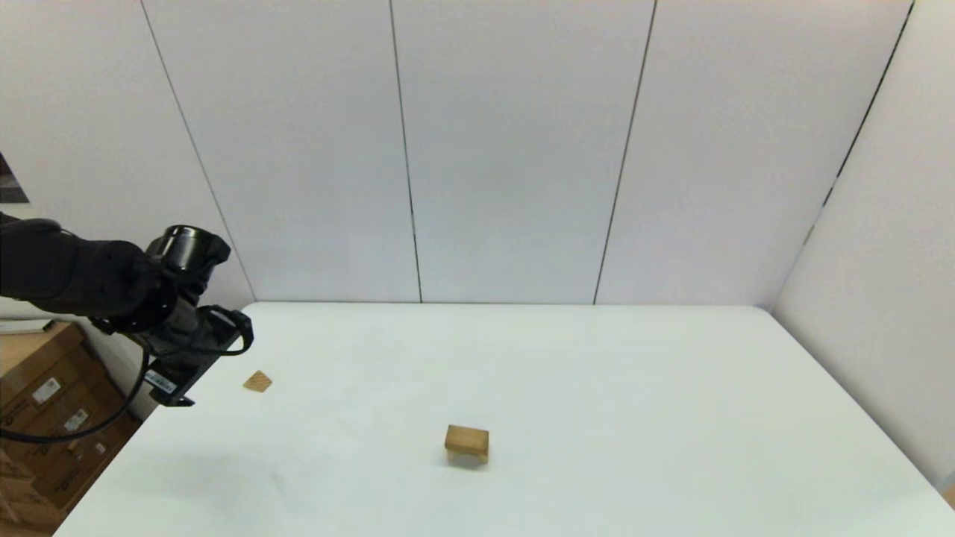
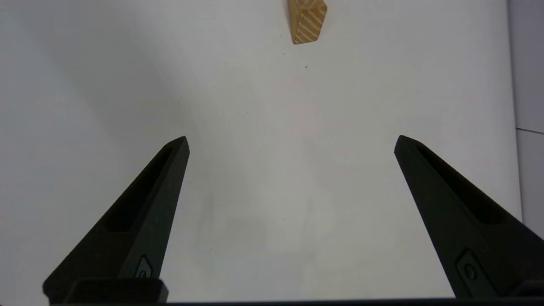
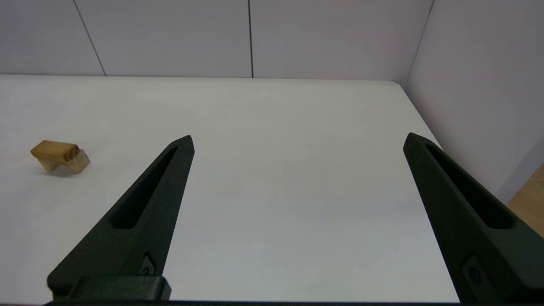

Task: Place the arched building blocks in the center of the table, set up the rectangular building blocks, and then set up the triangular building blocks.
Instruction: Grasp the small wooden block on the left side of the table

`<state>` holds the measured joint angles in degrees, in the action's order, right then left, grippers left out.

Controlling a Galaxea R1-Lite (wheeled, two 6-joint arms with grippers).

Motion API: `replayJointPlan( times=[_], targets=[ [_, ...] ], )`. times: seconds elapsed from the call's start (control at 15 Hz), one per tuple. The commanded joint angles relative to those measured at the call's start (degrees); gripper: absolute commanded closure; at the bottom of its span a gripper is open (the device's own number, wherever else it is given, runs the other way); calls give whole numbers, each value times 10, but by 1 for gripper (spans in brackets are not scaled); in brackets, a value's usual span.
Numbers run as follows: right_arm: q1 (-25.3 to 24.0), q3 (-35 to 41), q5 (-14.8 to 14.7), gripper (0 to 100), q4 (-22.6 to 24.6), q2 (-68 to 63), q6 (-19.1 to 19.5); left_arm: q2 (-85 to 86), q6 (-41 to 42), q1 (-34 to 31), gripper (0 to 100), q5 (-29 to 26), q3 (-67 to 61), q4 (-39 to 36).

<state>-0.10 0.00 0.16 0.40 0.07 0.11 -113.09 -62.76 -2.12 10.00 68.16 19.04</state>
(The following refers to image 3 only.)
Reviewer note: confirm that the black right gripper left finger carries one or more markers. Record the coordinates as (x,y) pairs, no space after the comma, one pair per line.
(136,229)

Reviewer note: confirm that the arched wooden building block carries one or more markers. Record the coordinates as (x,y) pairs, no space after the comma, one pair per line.
(80,163)

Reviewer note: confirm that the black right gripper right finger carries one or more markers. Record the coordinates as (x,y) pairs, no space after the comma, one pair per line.
(480,246)

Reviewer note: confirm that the rectangular wooden building block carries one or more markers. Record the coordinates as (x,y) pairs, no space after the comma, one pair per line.
(53,149)

